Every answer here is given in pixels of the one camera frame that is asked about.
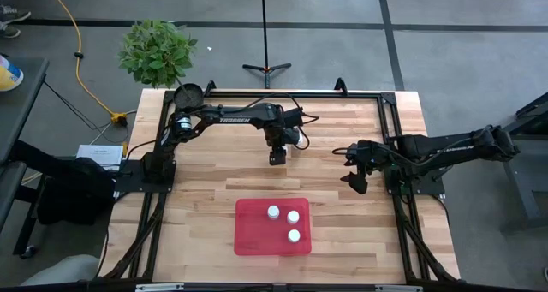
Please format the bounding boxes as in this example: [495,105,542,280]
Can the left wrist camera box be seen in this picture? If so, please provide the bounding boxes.
[268,146,287,166]

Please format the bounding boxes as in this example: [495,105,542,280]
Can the green leafy plant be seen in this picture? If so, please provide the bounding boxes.
[117,18,199,90]

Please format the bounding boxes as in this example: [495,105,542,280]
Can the thin black floor cable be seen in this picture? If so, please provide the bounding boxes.
[42,80,129,146]

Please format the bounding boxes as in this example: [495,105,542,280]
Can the white box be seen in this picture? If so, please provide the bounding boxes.
[75,144,125,172]

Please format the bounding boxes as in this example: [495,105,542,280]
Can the black bag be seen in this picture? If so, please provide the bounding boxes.
[36,157,116,227]

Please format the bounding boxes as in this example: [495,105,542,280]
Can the yellow extension cable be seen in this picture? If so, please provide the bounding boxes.
[44,0,128,128]

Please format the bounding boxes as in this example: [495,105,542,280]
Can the dark round plant pot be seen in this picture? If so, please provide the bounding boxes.
[172,82,206,110]

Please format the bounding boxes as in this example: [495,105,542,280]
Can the black aluminium table frame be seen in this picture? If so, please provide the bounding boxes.
[100,76,462,292]

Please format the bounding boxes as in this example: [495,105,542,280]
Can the grey metal table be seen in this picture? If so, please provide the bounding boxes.
[500,92,548,235]

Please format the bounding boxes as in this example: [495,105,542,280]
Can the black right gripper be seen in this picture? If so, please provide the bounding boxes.
[340,140,386,195]

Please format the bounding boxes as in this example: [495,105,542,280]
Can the person's leg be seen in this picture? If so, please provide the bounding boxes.
[19,253,102,288]

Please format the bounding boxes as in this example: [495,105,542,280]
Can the red translucent plastic basket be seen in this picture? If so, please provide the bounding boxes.
[234,197,313,257]

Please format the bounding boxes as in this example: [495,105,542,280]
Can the silver metal bracket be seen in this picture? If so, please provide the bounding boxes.
[374,284,424,292]
[134,283,185,292]

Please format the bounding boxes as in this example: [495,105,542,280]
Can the dark side table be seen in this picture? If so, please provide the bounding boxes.
[0,57,51,164]

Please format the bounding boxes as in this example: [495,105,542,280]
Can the yellow blue white container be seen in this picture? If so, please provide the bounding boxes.
[0,54,25,92]

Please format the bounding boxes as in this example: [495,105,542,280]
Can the black tripod stand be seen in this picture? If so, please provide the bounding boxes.
[241,0,293,90]

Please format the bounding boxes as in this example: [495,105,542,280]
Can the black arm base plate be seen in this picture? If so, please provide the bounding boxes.
[114,158,177,194]
[384,161,446,197]

